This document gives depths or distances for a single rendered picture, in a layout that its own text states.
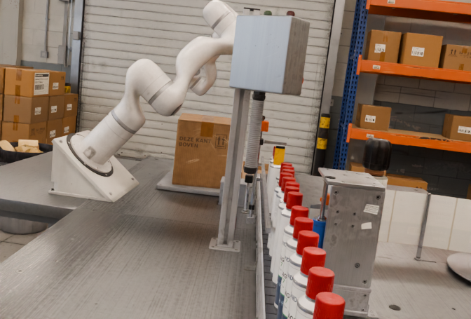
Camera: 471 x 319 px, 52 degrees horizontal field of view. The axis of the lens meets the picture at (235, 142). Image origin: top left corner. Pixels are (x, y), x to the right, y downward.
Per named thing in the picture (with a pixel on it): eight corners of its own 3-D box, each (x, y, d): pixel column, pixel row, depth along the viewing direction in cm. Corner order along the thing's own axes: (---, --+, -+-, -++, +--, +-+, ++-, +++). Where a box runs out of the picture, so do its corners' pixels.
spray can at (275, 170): (280, 216, 157) (287, 154, 154) (264, 214, 157) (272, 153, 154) (279, 212, 162) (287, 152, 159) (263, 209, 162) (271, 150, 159)
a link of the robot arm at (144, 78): (130, 135, 173) (176, 90, 169) (94, 98, 172) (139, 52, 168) (139, 130, 185) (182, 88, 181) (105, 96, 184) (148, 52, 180)
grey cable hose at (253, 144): (256, 174, 122) (266, 92, 119) (242, 173, 122) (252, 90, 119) (256, 172, 125) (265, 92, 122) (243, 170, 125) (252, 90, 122)
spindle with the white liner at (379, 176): (383, 239, 145) (398, 142, 140) (353, 235, 145) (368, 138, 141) (375, 230, 153) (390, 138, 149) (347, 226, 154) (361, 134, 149)
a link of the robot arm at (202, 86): (242, 54, 216) (205, 92, 235) (216, 29, 214) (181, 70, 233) (235, 62, 209) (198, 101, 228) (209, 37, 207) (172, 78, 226)
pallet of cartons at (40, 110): (24, 191, 454) (30, 70, 438) (-61, 180, 460) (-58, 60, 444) (76, 168, 573) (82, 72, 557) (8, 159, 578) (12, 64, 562)
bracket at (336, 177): (385, 191, 90) (386, 186, 90) (326, 184, 90) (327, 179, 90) (368, 177, 103) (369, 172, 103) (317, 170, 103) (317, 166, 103)
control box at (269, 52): (282, 94, 117) (292, 15, 114) (228, 87, 127) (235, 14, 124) (302, 96, 125) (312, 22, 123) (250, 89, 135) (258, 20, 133)
